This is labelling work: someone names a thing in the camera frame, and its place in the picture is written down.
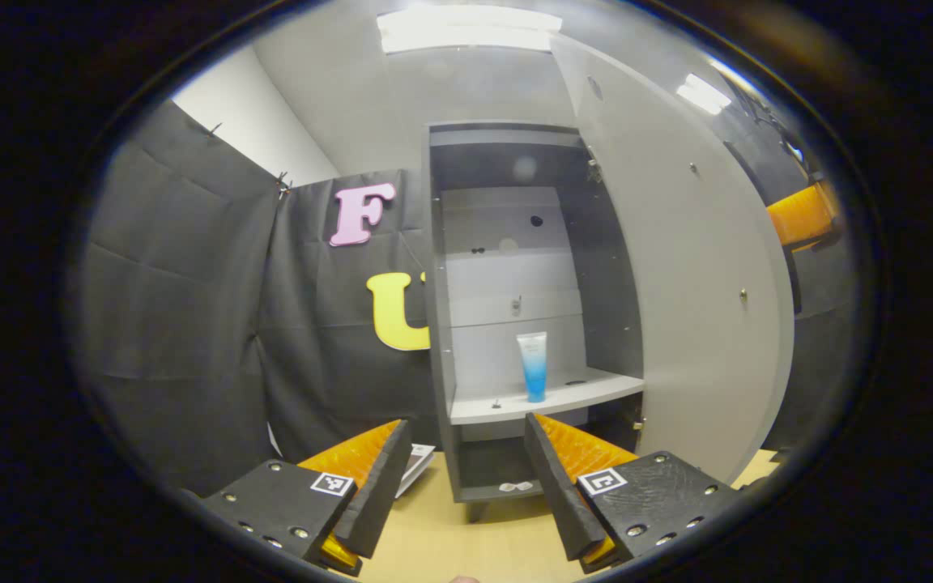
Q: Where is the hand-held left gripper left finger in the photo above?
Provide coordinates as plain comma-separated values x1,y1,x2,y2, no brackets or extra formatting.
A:
201,419,413,577

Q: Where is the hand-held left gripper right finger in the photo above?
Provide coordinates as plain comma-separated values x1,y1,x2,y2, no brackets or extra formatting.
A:
524,412,747,574

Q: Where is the grey cabinet door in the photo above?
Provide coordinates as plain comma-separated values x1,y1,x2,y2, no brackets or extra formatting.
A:
552,32,798,485

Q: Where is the blue and white bottle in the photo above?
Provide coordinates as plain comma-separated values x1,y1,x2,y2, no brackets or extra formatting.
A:
516,331,549,403

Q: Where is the grey cabinet shelf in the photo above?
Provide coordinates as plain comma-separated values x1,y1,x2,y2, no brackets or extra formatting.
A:
449,367,645,426

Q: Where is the small ceiling light panel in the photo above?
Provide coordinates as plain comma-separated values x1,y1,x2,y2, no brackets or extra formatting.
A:
675,73,733,116

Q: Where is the black backdrop cloth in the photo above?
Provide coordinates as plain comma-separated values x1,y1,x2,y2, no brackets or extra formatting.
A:
78,77,860,499

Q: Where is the large ceiling light panel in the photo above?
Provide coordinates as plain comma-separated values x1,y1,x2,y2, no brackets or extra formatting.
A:
376,4,564,56

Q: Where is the black cabinet door handle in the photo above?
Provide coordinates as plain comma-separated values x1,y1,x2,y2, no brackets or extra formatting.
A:
786,247,804,315

